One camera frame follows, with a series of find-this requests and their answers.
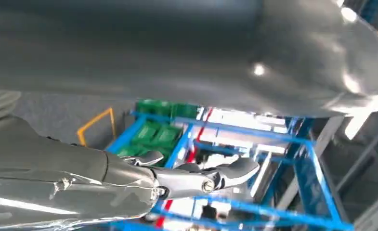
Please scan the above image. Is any white curved plastic part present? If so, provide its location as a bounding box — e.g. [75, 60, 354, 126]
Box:
[203, 154, 241, 170]

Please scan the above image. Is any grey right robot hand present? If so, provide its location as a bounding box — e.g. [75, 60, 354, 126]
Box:
[0, 0, 378, 231]

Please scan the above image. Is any blue metal rack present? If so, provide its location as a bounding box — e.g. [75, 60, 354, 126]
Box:
[104, 110, 356, 231]

